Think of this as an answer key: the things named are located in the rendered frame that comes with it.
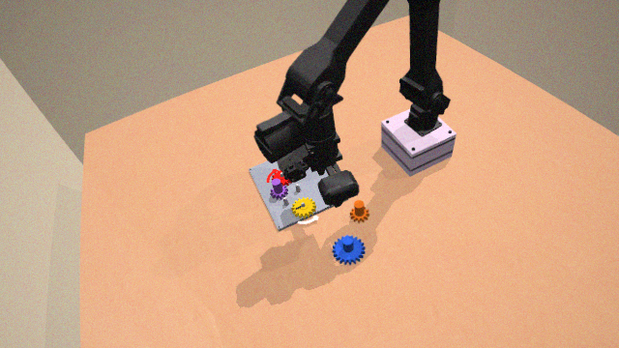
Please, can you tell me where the purple gear with tall hub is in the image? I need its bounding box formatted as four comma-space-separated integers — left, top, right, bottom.
270, 179, 288, 200

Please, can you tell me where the orange gear with central hub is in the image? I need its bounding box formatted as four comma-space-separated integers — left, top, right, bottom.
350, 200, 370, 224

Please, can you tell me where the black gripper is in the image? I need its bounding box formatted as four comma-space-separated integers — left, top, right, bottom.
305, 131, 360, 208

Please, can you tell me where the red gear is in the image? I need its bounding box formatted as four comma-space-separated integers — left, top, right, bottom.
272, 171, 292, 186

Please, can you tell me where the blue gear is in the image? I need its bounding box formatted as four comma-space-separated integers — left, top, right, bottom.
332, 236, 365, 266

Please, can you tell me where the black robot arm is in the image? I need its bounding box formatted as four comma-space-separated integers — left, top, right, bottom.
253, 0, 450, 183

